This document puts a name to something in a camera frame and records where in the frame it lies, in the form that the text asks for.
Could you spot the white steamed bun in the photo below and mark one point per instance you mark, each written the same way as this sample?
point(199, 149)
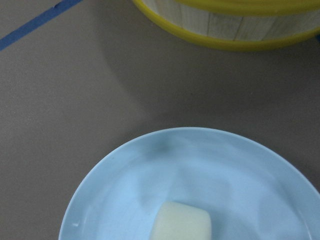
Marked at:
point(176, 221)

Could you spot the light blue plate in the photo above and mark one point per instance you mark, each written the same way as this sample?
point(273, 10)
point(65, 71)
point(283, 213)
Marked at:
point(250, 192)

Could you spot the yellow rimmed bamboo steamer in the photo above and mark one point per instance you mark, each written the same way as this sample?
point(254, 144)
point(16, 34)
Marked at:
point(236, 25)

